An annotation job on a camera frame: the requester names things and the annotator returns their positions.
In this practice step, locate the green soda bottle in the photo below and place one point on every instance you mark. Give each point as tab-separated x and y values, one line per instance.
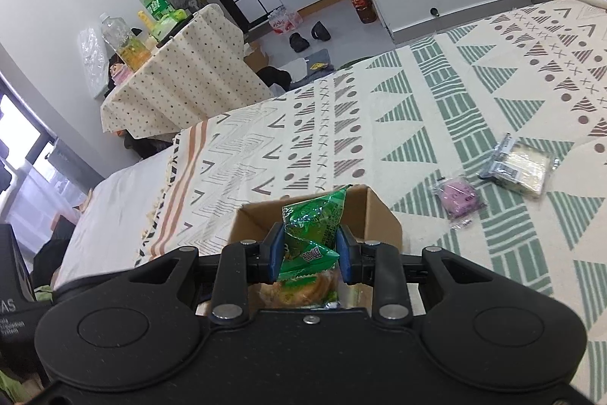
154	4

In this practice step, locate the patterned bed blanket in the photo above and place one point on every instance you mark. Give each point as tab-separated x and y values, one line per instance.
379	101

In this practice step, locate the green label cracker packet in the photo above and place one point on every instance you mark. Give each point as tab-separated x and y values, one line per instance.
294	291

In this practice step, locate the clear bottle with yellow liquid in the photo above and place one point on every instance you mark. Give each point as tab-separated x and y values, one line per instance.
121	39

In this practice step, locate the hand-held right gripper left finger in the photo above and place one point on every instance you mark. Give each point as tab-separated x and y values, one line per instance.
275	255

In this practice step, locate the small dark green snack packet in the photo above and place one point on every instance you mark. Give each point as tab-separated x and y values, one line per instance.
313	224

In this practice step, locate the dark bag on floor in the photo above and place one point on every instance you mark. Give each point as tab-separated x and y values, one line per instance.
275	78

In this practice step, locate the pink round snack packet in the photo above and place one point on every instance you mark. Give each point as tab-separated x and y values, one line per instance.
457	196

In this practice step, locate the white bed sheet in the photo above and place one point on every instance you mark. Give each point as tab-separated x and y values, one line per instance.
118	205

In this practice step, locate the grey floor mat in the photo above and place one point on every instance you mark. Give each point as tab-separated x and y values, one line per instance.
317	64

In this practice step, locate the brown cardboard box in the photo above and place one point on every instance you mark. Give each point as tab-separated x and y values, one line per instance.
379	220

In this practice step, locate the table with dotted tablecloth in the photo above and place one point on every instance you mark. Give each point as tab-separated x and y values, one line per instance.
189	68

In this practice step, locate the clear plastic bag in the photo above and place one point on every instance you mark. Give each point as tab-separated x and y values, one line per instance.
92	58

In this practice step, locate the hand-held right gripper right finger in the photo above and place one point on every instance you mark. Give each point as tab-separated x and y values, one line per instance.
344	261

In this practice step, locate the pack of water bottles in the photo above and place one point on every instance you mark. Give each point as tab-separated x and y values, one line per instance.
284	20

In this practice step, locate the small cardboard box on floor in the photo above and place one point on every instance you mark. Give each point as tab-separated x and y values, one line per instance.
256	56

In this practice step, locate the window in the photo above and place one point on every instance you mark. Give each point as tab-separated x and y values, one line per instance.
28	134

